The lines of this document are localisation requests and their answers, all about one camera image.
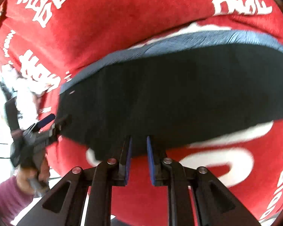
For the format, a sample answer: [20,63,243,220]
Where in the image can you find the black pants with blue band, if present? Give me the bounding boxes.
[57,30,283,160]

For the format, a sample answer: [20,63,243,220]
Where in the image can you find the purple sleeve left forearm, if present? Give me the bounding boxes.
[0,176,34,225]

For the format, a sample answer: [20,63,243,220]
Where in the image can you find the person's left hand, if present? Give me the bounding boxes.
[16,157,50,195]

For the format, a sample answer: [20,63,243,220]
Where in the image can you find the red blanket with white characters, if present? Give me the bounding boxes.
[0,0,283,225]

